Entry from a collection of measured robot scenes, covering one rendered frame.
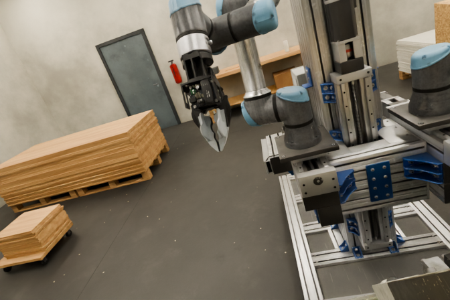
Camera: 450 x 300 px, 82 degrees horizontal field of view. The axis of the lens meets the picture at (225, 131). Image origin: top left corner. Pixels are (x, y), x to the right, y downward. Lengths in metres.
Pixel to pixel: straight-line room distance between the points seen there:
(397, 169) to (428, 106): 0.26
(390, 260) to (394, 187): 0.58
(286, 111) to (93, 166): 3.49
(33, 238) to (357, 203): 2.94
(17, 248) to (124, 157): 1.47
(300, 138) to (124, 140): 2.99
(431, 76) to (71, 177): 4.25
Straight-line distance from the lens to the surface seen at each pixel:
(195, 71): 0.56
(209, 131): 0.58
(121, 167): 4.01
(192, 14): 0.62
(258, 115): 1.05
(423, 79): 1.18
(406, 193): 1.32
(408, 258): 1.78
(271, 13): 0.66
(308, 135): 1.06
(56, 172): 4.57
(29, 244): 3.44
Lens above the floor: 1.53
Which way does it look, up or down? 19 degrees down
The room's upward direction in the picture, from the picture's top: 19 degrees counter-clockwise
